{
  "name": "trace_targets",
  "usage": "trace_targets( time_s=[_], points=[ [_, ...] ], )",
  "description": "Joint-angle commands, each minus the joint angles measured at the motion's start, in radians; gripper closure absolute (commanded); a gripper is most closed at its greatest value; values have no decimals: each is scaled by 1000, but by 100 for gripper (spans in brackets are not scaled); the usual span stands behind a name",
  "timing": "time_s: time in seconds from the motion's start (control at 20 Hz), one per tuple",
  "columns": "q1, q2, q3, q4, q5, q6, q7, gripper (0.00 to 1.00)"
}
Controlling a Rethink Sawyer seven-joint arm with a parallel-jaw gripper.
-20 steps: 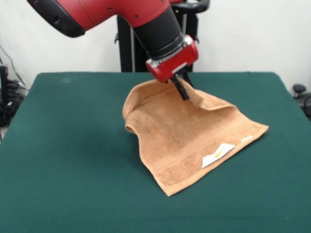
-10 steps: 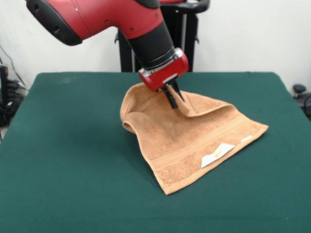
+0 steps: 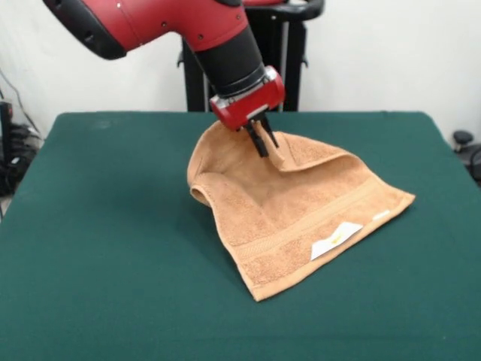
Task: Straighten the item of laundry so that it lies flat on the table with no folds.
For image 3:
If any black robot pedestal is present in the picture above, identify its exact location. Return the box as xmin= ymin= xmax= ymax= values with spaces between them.
xmin=176 ymin=0 xmax=326 ymax=113

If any tan terry washcloth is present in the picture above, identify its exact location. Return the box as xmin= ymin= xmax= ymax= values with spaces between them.
xmin=186 ymin=120 xmax=417 ymax=303

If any black electrical equipment pile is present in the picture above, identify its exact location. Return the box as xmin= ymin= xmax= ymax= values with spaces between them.
xmin=0 ymin=99 xmax=46 ymax=199

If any grey wall cable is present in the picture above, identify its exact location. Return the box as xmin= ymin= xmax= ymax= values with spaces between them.
xmin=0 ymin=69 xmax=42 ymax=140

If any black office chair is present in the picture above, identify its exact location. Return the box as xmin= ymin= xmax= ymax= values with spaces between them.
xmin=452 ymin=129 xmax=481 ymax=189

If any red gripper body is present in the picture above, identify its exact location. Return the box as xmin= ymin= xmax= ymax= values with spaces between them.
xmin=209 ymin=65 xmax=286 ymax=132

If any dark green table cloth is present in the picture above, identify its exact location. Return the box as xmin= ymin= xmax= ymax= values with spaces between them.
xmin=0 ymin=111 xmax=481 ymax=361

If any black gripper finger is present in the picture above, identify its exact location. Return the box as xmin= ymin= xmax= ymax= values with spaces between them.
xmin=245 ymin=120 xmax=271 ymax=159
xmin=260 ymin=114 xmax=280 ymax=150

